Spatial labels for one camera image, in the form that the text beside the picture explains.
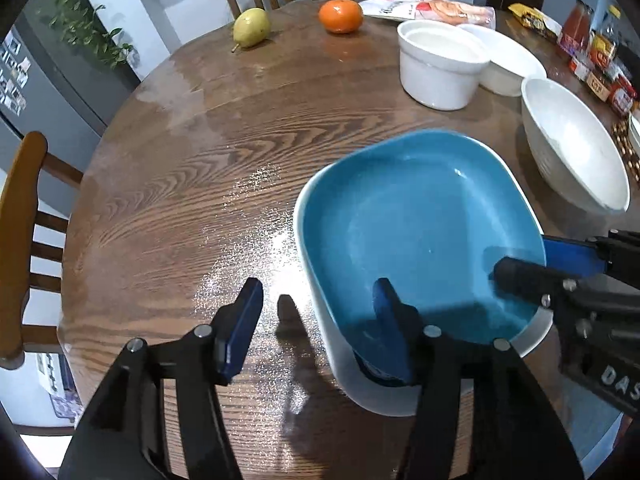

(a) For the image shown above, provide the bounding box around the large white bowl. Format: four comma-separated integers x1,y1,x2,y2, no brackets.
521,77,630,216

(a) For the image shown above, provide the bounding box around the blue-patterned square dish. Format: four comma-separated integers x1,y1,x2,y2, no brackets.
292,159,554,418

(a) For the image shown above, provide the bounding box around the blue square plate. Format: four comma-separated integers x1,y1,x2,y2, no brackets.
299,129,548,351

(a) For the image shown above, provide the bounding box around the medium white bowl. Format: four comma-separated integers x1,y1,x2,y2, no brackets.
459,24,547,98

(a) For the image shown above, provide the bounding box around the white ceramic ramekin pot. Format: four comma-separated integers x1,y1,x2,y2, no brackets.
397,20,490,112

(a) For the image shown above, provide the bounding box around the wooden bead trivet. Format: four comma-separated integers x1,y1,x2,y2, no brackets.
612,120,640,185

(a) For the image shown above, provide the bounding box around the red lid chili jar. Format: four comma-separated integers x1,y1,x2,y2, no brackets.
608,73,637,118

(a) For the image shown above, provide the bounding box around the brown sauce jar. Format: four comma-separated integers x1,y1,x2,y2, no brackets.
586,67,616,102

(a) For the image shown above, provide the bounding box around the yellow cap oil bottle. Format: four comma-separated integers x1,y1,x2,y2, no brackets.
589,4,622,70

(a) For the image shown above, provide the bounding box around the yellow snack packet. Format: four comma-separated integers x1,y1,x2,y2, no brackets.
508,3,561,44

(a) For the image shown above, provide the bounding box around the wooden chair left side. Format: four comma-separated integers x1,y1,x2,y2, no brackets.
1,131,84,370

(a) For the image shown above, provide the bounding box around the green pear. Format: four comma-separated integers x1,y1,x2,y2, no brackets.
232,8,271,52

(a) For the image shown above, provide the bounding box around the grey refrigerator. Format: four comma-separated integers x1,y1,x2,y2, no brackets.
1,0,140,178

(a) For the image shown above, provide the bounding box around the snack bag white red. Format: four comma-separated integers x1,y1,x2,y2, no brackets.
359,0,496,29

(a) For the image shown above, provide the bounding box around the orange tangerine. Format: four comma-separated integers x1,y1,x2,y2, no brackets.
318,0,363,35

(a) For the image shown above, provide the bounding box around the hanging green vine plant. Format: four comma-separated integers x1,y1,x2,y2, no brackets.
49,0,134,68

